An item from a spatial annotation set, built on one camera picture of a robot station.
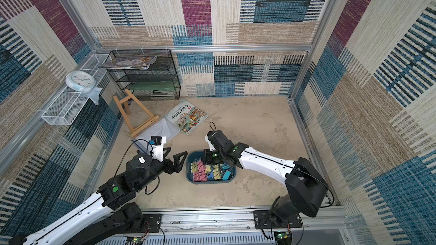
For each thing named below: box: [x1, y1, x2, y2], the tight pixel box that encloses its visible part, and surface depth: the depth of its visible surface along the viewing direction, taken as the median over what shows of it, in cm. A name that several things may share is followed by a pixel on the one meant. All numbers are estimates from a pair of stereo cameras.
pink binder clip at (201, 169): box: [194, 159, 207, 177], surface depth 84 cm
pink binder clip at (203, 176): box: [199, 170, 208, 182], surface depth 86 cm
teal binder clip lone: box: [221, 170, 232, 181], surface depth 86 cm
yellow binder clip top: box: [212, 164, 221, 179], surface depth 87 cm
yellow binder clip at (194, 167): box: [190, 161, 199, 173], surface depth 90 cm
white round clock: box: [65, 70, 97, 93], surface depth 76 cm
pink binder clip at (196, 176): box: [193, 171, 201, 182], surface depth 87 cm
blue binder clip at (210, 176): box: [207, 169, 215, 181], surface depth 87 cm
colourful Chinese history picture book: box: [164, 99, 209, 135], surface depth 111 cm
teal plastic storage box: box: [185, 150, 237, 185], surface depth 86 cm
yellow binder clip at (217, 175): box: [213, 171, 222, 180], surface depth 87 cm
